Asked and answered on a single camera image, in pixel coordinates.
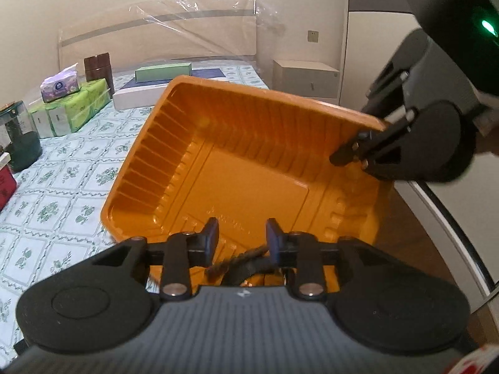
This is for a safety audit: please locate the orange plastic tray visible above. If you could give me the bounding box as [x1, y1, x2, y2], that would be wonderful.
[100, 75, 390, 286]

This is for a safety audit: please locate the dark braided bracelet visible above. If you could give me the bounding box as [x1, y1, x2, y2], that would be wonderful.
[206, 246, 274, 282]

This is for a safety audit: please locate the green tissue pack bundle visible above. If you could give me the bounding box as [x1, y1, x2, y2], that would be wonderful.
[29, 79, 112, 139]

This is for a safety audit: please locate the black strap band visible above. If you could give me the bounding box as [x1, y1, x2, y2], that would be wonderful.
[222, 256, 291, 287]

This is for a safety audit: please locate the green box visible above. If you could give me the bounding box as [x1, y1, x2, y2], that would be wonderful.
[135, 62, 192, 84]

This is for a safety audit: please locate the clear plastic film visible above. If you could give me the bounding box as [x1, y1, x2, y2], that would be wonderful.
[58, 0, 291, 86]

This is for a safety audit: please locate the red white patterned cloth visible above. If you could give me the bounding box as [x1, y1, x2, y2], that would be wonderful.
[444, 343, 499, 374]

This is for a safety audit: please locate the brown jar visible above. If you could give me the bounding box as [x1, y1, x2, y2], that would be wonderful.
[84, 52, 114, 91]

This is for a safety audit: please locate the dark blue book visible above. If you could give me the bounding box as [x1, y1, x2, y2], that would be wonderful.
[119, 67, 227, 90]

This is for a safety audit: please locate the white nightstand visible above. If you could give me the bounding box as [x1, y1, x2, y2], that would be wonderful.
[272, 59, 340, 100]

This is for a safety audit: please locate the glass jar dark green base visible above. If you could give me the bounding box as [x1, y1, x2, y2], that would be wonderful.
[0, 100, 43, 172]

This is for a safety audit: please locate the purple tissue pack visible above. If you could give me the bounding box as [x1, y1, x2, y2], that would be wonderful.
[40, 62, 81, 104]

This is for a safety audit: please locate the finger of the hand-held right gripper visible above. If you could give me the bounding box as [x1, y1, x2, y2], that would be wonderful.
[329, 108, 422, 182]
[361, 68, 414, 119]

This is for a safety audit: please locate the long white box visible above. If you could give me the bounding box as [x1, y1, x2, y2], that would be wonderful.
[113, 77, 229, 110]

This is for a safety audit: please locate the white bed headboard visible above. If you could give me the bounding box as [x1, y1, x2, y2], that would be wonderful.
[58, 8, 258, 82]

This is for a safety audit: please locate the red and white box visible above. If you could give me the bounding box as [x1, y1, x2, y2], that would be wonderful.
[0, 152, 18, 212]

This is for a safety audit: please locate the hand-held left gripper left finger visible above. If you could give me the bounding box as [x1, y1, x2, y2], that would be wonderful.
[91, 217, 220, 301]

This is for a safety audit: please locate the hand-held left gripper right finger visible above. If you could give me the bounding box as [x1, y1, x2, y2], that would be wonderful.
[266, 218, 394, 300]

